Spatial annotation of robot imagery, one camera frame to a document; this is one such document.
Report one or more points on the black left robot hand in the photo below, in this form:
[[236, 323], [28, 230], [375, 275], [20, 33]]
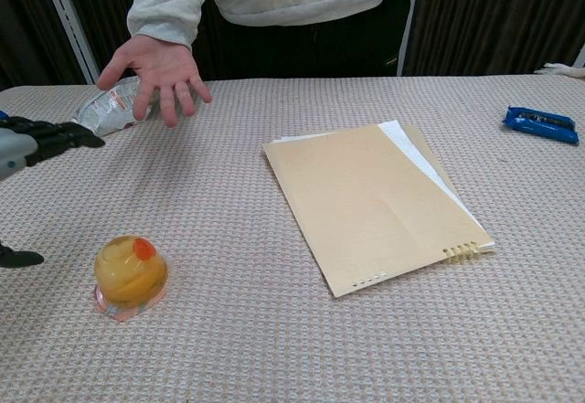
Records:
[[50, 138]]

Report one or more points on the person's right hand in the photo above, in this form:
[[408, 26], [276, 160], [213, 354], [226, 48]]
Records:
[[160, 62]]

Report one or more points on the orange fruit jelly cup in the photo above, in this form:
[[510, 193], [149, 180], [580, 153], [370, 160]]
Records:
[[130, 275]]

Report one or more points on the grey sleeved right forearm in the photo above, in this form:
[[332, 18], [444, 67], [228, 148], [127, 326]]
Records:
[[166, 5]]

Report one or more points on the silver foil snack packet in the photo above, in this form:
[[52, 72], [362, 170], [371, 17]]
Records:
[[107, 110]]

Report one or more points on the dark brown curtain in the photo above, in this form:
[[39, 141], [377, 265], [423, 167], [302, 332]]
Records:
[[27, 24], [493, 14]]

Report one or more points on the tan spiral notebook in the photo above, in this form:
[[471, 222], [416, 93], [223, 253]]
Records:
[[365, 206]]

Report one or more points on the pink woven tablecloth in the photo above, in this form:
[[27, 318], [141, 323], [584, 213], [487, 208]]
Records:
[[228, 321]]

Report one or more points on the blue cookie pack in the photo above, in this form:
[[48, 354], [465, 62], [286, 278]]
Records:
[[541, 124]]

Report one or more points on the white metal frame post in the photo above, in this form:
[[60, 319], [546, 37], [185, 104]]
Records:
[[407, 28], [64, 10]]

